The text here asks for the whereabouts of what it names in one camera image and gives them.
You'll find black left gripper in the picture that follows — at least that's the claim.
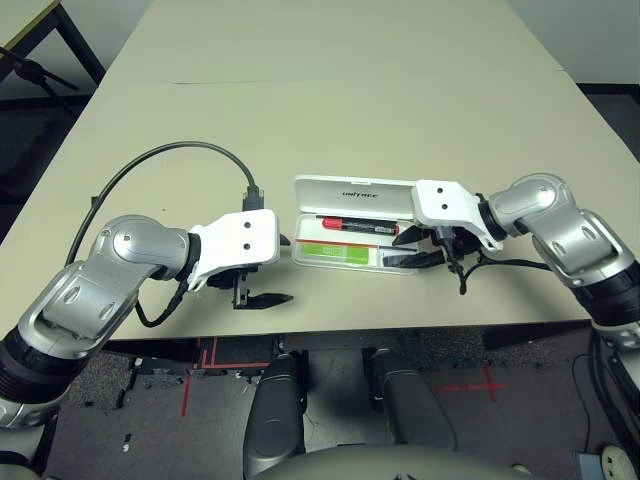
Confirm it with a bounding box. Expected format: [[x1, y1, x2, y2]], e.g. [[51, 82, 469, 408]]
[[209, 234, 295, 310]]

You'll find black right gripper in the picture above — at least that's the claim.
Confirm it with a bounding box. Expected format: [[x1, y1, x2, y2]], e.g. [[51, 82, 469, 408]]
[[392, 225, 484, 274]]

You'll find black marker with red cap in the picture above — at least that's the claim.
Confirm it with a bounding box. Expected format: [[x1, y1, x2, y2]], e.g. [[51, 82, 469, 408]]
[[321, 216, 401, 236]]

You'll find green highlighter pen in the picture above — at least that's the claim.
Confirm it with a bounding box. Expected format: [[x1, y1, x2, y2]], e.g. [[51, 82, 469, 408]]
[[298, 242, 379, 266]]

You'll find white plastic pencil case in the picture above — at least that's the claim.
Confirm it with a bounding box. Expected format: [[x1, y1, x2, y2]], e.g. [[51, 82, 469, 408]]
[[292, 174, 431, 276]]

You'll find dark grey left robot leg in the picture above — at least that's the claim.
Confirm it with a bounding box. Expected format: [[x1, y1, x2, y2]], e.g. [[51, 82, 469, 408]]
[[242, 353, 307, 476]]

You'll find dark grey robot leg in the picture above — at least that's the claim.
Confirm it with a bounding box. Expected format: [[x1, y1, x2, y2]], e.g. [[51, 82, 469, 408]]
[[367, 348, 459, 454], [242, 353, 307, 476]]

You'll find dark grey right robot leg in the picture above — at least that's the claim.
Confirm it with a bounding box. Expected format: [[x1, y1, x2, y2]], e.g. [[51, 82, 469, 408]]
[[367, 348, 459, 454]]

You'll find grey robot torso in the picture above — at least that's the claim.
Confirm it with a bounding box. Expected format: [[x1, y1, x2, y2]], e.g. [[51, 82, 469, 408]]
[[259, 444, 531, 480]]

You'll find blue grey box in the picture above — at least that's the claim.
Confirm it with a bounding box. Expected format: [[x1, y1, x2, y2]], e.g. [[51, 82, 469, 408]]
[[572, 451, 606, 480]]

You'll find black framed side table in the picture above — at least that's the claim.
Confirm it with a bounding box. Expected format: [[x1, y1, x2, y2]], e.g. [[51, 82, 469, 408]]
[[0, 0, 106, 109]]

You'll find black tripod stand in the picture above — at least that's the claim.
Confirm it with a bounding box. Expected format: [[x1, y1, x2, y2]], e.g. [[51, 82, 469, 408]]
[[0, 47, 81, 119]]

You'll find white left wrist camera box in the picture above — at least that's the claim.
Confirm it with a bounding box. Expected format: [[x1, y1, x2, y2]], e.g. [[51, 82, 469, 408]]
[[187, 208, 281, 294]]

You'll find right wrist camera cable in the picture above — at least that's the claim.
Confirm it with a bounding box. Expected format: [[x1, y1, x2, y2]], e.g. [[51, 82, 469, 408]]
[[457, 252, 551, 296]]

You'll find thin black floor cable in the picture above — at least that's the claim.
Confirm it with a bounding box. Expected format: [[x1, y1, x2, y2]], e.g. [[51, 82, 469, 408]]
[[572, 352, 609, 451]]

